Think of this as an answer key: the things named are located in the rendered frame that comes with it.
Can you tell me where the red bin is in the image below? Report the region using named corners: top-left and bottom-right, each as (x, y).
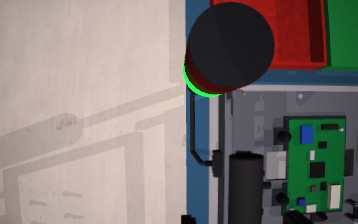
top-left (209, 0), bottom-right (327, 70)

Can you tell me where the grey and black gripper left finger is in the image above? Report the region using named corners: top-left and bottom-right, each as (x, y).
top-left (181, 215), bottom-right (197, 224)

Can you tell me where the green circuit board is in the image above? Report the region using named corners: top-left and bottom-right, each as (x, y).
top-left (286, 119), bottom-right (345, 213)

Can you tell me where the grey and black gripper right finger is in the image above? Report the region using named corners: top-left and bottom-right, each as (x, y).
top-left (282, 210), bottom-right (314, 224)

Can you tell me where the green open bin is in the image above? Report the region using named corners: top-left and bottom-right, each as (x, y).
top-left (316, 0), bottom-right (358, 72)

